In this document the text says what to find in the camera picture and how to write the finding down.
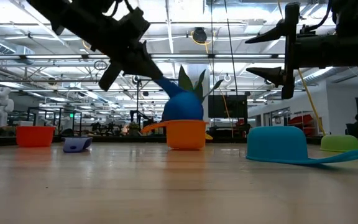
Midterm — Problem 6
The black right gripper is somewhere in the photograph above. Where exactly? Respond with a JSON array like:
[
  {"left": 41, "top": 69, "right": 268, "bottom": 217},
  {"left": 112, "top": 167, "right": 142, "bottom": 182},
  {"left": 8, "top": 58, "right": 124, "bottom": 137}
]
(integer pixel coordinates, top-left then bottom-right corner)
[{"left": 246, "top": 2, "right": 358, "bottom": 100}]

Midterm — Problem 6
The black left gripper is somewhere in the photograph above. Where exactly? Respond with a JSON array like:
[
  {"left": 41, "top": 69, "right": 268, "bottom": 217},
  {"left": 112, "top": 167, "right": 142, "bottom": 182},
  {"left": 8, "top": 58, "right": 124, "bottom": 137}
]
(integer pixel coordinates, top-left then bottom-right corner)
[{"left": 91, "top": 7, "right": 164, "bottom": 91}]

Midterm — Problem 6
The royal blue measuring cup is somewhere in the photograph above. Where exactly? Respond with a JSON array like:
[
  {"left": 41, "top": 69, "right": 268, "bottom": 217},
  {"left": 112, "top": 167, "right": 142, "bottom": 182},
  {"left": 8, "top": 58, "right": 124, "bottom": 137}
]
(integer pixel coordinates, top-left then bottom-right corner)
[{"left": 153, "top": 76, "right": 204, "bottom": 122}]

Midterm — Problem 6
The large orange measuring cup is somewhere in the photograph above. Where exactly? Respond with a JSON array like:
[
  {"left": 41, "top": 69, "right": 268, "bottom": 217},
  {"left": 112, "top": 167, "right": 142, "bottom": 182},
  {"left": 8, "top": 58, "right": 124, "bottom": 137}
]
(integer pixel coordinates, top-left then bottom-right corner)
[{"left": 140, "top": 119, "right": 209, "bottom": 151}]

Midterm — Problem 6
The light blue measuring cup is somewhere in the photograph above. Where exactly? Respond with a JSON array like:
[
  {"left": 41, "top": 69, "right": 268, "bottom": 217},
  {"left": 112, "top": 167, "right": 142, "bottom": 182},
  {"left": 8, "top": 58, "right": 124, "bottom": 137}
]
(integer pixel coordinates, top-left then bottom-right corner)
[{"left": 246, "top": 126, "right": 358, "bottom": 166}]

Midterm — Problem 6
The small navy measuring cup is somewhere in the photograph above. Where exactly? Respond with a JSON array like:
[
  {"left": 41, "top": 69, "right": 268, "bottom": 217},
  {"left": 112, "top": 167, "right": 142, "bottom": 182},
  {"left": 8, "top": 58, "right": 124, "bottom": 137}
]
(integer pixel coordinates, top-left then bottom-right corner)
[{"left": 62, "top": 136, "right": 93, "bottom": 154}]

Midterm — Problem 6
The green measuring cup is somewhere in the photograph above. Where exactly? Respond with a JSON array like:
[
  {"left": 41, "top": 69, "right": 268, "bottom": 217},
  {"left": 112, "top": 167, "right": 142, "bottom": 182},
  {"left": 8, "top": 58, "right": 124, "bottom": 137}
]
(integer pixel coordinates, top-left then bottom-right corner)
[{"left": 319, "top": 134, "right": 358, "bottom": 153}]

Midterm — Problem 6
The red measuring cup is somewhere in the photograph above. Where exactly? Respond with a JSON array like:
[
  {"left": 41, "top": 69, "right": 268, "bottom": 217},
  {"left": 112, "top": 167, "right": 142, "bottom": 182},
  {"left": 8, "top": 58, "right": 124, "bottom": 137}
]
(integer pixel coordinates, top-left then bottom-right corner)
[{"left": 16, "top": 125, "right": 56, "bottom": 147}]

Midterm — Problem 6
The black pole stand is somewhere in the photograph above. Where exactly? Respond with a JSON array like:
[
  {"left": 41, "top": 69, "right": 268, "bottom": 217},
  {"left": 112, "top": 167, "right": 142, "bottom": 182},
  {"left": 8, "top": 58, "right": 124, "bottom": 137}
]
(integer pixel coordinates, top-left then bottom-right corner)
[{"left": 129, "top": 77, "right": 167, "bottom": 128}]

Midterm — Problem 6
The snake plant in white pot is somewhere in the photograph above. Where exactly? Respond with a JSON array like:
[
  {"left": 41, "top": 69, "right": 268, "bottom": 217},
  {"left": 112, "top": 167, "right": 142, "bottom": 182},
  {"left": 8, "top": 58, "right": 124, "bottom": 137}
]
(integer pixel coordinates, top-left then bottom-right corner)
[{"left": 178, "top": 64, "right": 224, "bottom": 103}]

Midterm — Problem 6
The red bin shelf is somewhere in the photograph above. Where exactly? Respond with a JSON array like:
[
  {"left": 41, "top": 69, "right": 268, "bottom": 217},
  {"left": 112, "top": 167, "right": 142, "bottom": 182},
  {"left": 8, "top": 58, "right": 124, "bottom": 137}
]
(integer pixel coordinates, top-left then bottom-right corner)
[{"left": 287, "top": 113, "right": 316, "bottom": 136}]

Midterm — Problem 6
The black framed workcell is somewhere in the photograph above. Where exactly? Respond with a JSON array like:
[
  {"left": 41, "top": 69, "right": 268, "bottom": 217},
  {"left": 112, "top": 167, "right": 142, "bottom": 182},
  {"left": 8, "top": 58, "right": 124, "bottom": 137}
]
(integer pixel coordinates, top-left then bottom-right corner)
[{"left": 26, "top": 107, "right": 83, "bottom": 137}]

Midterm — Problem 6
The white humanoid robot figure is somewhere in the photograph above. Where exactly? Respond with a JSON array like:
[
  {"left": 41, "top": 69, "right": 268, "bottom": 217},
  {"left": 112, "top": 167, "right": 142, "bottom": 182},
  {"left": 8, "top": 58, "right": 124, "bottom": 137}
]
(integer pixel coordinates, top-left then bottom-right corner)
[{"left": 0, "top": 86, "right": 15, "bottom": 128}]

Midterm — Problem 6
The black hanging cable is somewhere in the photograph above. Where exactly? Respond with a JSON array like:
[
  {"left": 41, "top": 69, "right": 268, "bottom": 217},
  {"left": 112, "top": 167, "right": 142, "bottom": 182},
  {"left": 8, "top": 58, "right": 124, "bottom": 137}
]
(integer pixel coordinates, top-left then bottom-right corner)
[{"left": 224, "top": 0, "right": 239, "bottom": 96}]

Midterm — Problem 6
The black ceiling cable reel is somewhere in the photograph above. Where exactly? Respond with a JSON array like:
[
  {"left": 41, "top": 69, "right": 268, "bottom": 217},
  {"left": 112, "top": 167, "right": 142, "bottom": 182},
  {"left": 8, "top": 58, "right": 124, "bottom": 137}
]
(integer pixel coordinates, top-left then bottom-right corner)
[{"left": 192, "top": 27, "right": 208, "bottom": 45}]

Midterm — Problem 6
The yellow hanging cable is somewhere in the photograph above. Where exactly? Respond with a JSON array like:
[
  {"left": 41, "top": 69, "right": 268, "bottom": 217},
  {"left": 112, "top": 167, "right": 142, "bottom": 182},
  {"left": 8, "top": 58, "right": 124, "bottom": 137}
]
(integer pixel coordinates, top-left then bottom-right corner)
[{"left": 277, "top": 0, "right": 328, "bottom": 137}]

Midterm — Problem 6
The black wall screen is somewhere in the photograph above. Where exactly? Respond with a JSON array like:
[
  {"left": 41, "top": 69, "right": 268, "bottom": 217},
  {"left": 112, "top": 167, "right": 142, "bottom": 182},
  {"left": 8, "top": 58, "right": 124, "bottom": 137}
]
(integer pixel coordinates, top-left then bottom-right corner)
[{"left": 208, "top": 95, "right": 248, "bottom": 119}]

